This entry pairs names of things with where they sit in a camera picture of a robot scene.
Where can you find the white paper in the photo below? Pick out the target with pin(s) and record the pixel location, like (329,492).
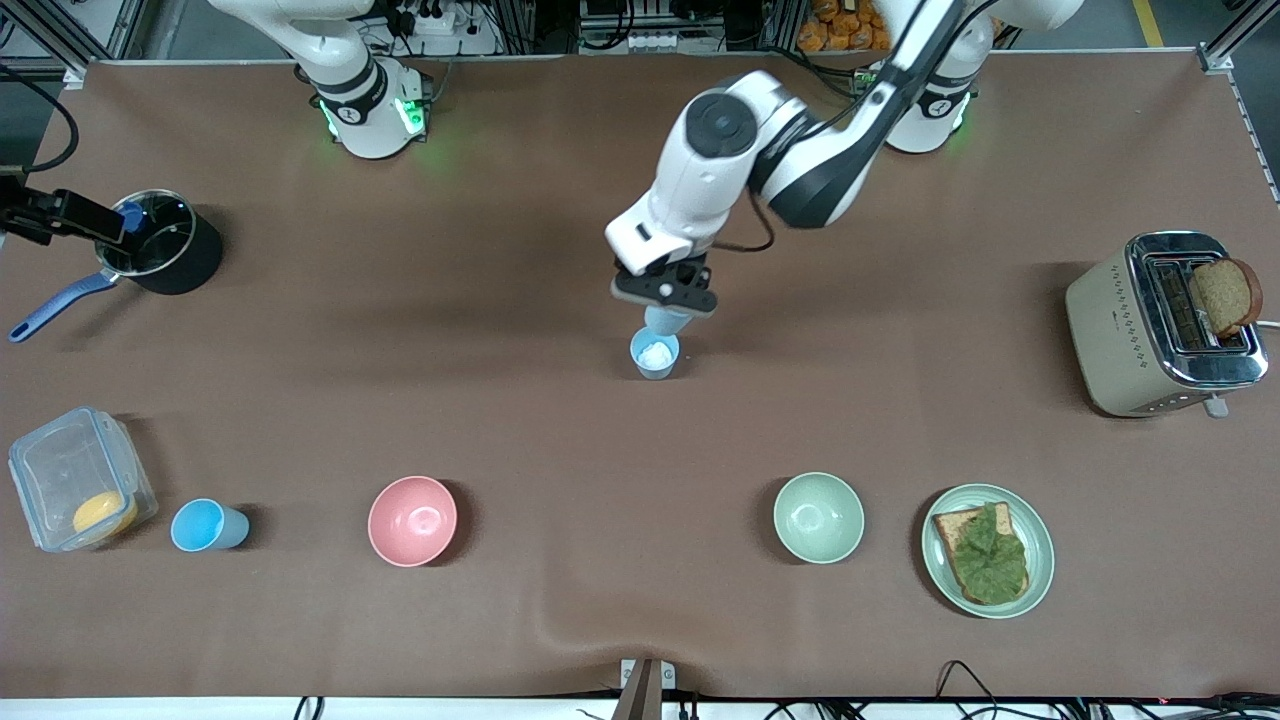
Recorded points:
(656,353)

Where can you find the glass lid blue knob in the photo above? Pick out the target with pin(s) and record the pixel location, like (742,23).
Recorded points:
(155,250)

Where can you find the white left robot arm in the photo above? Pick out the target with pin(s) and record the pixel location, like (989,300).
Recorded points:
(720,170)

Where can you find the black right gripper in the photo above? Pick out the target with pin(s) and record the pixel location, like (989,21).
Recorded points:
(40,214)

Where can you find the brown bread slice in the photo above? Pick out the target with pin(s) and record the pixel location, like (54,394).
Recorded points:
(946,526)

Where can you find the small white power strip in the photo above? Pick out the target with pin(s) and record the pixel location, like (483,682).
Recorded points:
(655,42)

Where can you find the brown toast slice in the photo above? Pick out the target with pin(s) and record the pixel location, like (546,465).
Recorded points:
(1228,298)

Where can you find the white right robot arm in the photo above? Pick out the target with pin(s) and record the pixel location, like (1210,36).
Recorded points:
(365,110)

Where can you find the blue cup holding paper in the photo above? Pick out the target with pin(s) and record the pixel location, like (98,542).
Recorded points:
(655,372)

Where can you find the pale green plate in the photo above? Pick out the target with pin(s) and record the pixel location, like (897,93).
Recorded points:
(1040,545)

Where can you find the green lettuce leaf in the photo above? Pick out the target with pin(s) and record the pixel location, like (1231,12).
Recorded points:
(990,560)

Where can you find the yellow round food piece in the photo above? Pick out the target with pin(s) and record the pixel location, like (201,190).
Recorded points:
(102,513)

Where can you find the clear plastic food container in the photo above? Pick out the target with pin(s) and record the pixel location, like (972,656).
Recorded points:
(60,470)

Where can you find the grey metal table clamp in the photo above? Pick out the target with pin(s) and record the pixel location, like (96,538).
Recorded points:
(640,695)

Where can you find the pale green bowl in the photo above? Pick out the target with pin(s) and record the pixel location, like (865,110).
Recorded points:
(818,518)

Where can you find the aluminium frame rail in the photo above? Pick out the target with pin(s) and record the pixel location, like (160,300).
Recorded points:
(1250,110)
(60,25)

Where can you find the white power strip black plugs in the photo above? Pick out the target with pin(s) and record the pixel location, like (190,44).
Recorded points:
(435,20)

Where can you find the bag of orange buns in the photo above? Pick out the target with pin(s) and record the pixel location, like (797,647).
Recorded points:
(840,30)

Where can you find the pink bowl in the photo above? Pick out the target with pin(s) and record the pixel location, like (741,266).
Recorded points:
(412,522)

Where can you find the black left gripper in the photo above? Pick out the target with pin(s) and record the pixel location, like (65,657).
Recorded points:
(694,270)

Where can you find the blue plastic cup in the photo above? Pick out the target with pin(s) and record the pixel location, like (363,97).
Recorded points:
(200,526)
(668,321)

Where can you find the beige chrome toaster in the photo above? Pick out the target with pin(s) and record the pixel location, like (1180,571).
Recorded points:
(1110,340)

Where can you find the brown table cover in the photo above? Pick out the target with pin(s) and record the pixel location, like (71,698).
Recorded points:
(400,300)

